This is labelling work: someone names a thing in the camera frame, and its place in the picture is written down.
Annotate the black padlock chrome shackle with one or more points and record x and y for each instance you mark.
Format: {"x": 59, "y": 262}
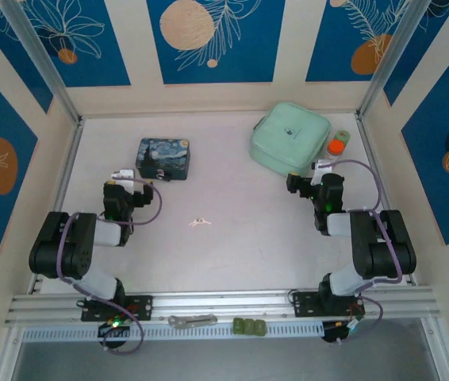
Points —
{"x": 162, "y": 175}

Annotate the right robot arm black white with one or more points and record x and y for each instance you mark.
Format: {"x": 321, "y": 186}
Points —
{"x": 383, "y": 246}

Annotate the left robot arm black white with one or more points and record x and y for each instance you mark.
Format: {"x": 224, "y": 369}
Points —
{"x": 70, "y": 248}

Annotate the starry night tin box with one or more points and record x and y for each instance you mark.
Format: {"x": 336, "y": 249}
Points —
{"x": 163, "y": 156}

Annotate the orange capped small bottle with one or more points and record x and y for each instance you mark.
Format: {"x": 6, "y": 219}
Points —
{"x": 335, "y": 150}

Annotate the mint green zip pouch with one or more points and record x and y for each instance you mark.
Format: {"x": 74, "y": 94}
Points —
{"x": 290, "y": 137}

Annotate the green capped small container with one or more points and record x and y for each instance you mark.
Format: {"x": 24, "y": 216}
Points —
{"x": 343, "y": 135}

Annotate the black electronics board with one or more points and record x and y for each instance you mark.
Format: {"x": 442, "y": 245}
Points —
{"x": 339, "y": 331}
{"x": 114, "y": 328}

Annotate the silver metal tool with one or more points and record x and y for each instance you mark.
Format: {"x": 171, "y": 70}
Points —
{"x": 190, "y": 320}

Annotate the green block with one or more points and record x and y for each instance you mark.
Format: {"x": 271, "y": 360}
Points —
{"x": 259, "y": 328}
{"x": 238, "y": 326}
{"x": 249, "y": 326}

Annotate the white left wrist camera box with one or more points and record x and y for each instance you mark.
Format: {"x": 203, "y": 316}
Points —
{"x": 123, "y": 174}

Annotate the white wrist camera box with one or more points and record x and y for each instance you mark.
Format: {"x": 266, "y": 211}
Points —
{"x": 323, "y": 166}
{"x": 123, "y": 174}

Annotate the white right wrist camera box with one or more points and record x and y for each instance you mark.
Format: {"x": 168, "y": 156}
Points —
{"x": 323, "y": 166}

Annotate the aluminium table side rail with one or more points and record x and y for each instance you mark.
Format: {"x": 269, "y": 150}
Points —
{"x": 60, "y": 198}
{"x": 383, "y": 190}

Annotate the aluminium extrusion rail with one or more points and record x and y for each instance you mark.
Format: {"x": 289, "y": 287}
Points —
{"x": 224, "y": 303}

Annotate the aluminium frame post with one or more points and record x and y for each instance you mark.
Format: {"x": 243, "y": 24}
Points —
{"x": 391, "y": 55}
{"x": 40, "y": 59}

